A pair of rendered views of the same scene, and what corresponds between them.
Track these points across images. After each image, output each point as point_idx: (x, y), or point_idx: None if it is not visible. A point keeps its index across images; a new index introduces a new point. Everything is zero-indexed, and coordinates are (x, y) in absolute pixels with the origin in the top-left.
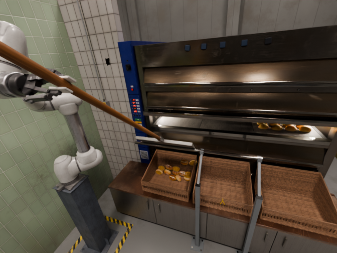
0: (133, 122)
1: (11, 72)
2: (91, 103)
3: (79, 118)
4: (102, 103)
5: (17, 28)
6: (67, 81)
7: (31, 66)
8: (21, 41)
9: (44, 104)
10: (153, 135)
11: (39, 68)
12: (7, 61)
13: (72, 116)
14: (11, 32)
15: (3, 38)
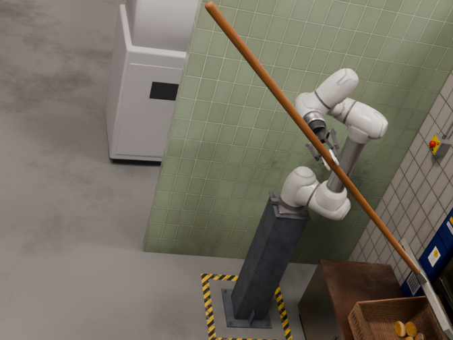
0: (377, 221)
1: (321, 110)
2: (340, 180)
3: (360, 152)
4: (350, 186)
5: (354, 82)
6: (333, 160)
7: (317, 148)
8: (347, 92)
9: (338, 115)
10: (403, 258)
11: (321, 150)
12: (325, 103)
13: (354, 144)
14: (346, 86)
15: (337, 88)
